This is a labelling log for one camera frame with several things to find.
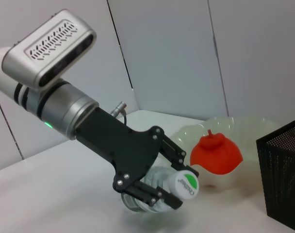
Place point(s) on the orange red fruit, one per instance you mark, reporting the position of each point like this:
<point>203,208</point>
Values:
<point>217,155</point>

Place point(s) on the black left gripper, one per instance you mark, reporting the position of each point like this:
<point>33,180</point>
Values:
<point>123,148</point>

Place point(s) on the clear green-label water bottle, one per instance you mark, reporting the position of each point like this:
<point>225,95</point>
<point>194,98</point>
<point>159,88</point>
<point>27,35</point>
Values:
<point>184,184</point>

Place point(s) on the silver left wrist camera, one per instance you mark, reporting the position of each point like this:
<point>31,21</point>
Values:
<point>50,48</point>

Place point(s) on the pale green glass fruit plate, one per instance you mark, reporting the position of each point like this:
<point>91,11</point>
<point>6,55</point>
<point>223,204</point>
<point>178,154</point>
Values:
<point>249,136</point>

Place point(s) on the black mesh pen holder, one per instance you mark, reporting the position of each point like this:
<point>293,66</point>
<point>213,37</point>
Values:
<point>283,174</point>

